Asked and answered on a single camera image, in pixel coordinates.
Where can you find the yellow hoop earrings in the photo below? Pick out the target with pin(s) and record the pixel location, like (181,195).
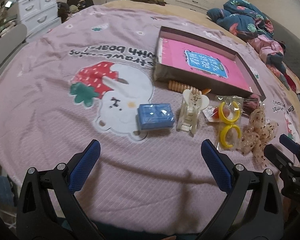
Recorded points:
(229,112)

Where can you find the beige dotted mesh bow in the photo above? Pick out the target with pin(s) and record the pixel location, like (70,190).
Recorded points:
(256,135)

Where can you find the dark shallow cardboard tray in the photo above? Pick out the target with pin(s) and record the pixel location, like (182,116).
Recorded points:
(164,74)

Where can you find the pink bear print blanket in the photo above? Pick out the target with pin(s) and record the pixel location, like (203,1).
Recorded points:
(84,80)

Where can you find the floral teal pink quilt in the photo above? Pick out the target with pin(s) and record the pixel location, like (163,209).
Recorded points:
(245,21)

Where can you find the small blue jewelry box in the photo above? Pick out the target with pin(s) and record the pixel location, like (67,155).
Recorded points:
(154,116)

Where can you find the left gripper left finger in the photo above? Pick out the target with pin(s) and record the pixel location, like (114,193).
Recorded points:
(48,208)

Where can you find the red cherry earrings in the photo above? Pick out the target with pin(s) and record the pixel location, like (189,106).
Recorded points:
(211,114)

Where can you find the dark red hair clip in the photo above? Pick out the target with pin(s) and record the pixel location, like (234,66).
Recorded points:
(250,104)

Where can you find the cream white hair claw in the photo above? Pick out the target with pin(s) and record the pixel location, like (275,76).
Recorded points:
(193,103)

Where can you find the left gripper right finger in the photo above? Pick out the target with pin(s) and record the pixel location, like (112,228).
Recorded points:
(252,208)

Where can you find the orange beige hair claw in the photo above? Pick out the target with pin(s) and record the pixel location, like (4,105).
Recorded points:
(180,87)

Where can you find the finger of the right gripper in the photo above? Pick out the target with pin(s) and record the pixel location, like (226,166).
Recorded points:
(291,142)
(276,157)

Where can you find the dark bag on floor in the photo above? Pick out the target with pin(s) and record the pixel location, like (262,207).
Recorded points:
(67,9)

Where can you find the white plastic drawer cabinet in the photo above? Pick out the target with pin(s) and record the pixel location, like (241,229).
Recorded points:
(38,16)

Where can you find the pink book in tray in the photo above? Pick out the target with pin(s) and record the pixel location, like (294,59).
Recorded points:
(210,67)

